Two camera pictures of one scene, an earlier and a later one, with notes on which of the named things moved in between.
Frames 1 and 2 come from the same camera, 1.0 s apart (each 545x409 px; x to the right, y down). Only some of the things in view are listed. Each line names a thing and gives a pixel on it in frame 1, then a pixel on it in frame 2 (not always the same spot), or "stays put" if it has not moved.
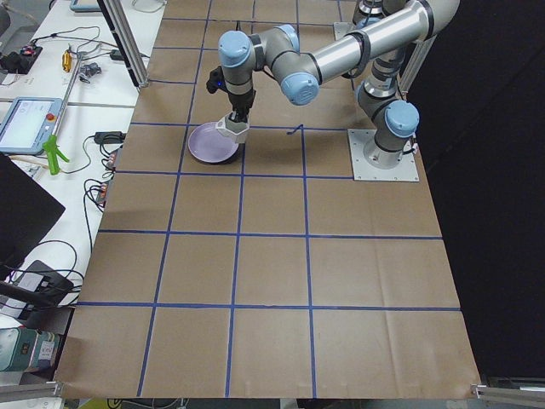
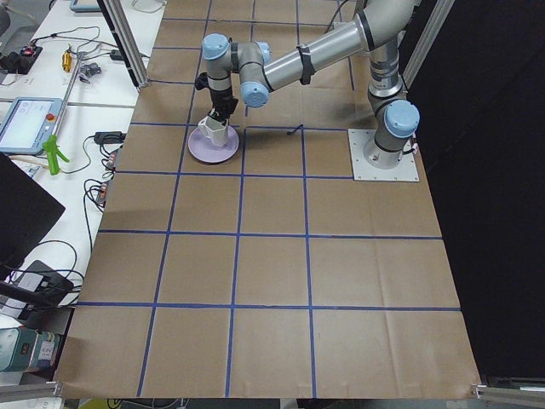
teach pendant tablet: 27,123 stays put
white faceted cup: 236,129 -> 214,129
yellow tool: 66,60 stays put
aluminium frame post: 118,21 stays put
